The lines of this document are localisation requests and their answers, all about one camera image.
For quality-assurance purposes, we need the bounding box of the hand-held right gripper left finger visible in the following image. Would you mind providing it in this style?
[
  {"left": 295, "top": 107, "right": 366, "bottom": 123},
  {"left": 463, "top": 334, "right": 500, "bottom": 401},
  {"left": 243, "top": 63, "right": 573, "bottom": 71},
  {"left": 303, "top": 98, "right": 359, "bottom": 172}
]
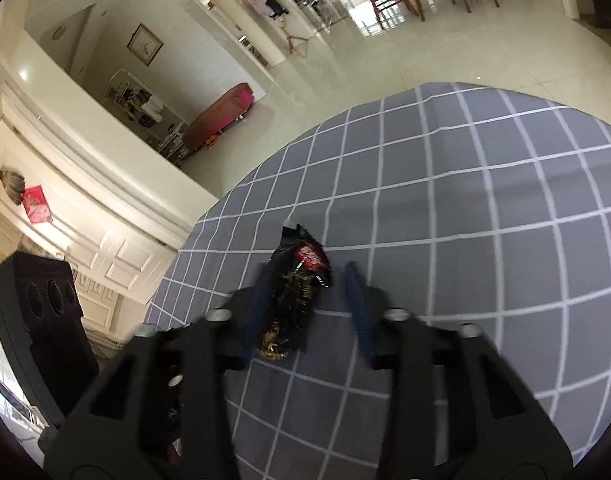
[{"left": 46, "top": 264, "right": 275, "bottom": 480}]

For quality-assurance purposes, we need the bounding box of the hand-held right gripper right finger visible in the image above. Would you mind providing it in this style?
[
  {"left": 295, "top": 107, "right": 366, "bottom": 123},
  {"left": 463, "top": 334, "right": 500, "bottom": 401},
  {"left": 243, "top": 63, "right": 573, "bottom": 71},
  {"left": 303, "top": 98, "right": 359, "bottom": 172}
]
[{"left": 345, "top": 261, "right": 572, "bottom": 480}]

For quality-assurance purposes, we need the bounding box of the black snack packet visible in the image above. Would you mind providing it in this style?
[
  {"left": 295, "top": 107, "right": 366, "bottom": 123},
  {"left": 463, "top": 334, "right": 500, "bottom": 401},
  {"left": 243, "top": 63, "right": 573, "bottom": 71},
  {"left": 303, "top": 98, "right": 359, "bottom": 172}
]
[{"left": 254, "top": 222, "right": 334, "bottom": 364}]

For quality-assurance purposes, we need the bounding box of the red hanging decoration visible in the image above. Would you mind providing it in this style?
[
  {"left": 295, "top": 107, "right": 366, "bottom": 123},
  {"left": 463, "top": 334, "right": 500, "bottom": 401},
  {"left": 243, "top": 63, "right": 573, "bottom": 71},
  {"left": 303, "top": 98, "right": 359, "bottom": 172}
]
[{"left": 22, "top": 185, "right": 54, "bottom": 224}]

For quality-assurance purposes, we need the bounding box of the white carved cabinet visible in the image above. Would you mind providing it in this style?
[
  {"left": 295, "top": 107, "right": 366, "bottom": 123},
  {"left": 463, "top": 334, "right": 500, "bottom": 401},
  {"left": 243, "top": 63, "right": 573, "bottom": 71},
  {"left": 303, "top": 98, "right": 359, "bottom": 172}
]
[{"left": 0, "top": 82, "right": 222, "bottom": 346}]

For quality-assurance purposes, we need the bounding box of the feather duster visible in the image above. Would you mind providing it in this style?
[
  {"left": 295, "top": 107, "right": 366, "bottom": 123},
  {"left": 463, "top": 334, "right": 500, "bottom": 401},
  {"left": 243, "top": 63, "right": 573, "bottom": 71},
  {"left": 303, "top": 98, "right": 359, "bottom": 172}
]
[{"left": 0, "top": 167, "right": 27, "bottom": 207}]

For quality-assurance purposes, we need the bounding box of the grey checked tablecloth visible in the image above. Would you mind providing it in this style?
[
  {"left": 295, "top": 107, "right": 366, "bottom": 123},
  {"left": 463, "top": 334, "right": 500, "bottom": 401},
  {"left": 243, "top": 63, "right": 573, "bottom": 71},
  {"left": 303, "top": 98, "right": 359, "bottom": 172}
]
[{"left": 144, "top": 82, "right": 611, "bottom": 480}]

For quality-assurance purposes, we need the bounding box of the pink bench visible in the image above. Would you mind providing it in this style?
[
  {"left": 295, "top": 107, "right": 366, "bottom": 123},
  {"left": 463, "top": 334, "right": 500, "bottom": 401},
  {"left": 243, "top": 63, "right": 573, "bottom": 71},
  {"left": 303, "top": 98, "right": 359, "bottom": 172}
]
[{"left": 182, "top": 82, "right": 257, "bottom": 149}]

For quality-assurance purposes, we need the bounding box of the white clothes rack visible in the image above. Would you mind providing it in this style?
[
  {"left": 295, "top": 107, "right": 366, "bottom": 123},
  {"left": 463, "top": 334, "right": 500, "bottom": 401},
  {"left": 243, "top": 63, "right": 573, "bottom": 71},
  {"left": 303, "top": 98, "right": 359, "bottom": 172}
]
[{"left": 102, "top": 69, "right": 187, "bottom": 162}]

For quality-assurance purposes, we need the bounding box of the wooden framed picture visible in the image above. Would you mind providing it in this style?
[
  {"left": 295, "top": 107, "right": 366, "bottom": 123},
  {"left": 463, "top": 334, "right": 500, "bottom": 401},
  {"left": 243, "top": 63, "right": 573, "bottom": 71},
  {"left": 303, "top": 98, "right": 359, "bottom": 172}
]
[{"left": 126, "top": 23, "right": 164, "bottom": 66}]

